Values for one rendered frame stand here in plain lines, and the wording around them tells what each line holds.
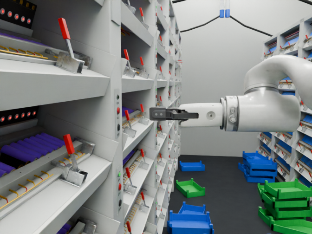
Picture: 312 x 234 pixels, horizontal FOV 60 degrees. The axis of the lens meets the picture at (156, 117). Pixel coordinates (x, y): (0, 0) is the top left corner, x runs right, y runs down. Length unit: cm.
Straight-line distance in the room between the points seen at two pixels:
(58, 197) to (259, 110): 43
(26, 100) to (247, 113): 44
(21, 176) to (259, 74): 51
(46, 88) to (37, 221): 18
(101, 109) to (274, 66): 39
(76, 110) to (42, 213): 31
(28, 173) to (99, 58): 30
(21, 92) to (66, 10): 37
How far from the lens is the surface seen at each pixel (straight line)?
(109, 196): 70
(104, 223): 73
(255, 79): 66
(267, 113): 63
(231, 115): 62
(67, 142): 50
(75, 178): 51
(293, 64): 58
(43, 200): 46
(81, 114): 67
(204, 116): 61
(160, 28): 206
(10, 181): 44
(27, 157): 54
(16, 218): 41
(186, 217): 223
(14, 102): 35
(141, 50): 134
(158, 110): 65
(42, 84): 38
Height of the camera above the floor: 114
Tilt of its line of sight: 7 degrees down
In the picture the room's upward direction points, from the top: straight up
